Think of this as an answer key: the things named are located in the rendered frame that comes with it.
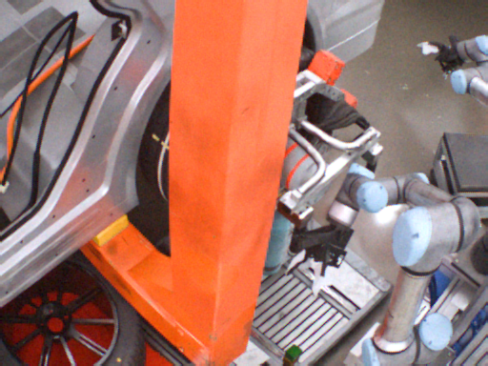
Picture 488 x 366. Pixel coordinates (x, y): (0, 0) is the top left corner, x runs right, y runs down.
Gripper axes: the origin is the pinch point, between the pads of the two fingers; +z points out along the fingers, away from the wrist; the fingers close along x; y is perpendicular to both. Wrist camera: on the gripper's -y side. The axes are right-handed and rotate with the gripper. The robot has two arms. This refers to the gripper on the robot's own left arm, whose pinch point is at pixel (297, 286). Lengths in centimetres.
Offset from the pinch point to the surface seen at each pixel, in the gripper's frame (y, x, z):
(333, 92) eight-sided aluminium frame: 7, 35, -52
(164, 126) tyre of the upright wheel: -35, 42, -21
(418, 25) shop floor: 157, 188, -148
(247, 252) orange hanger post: -30.4, -15.7, -7.1
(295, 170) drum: 2.8, 29.1, -25.9
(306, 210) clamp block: 0.1, 12.6, -18.1
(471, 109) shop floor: 167, 122, -105
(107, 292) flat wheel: -23, 56, 38
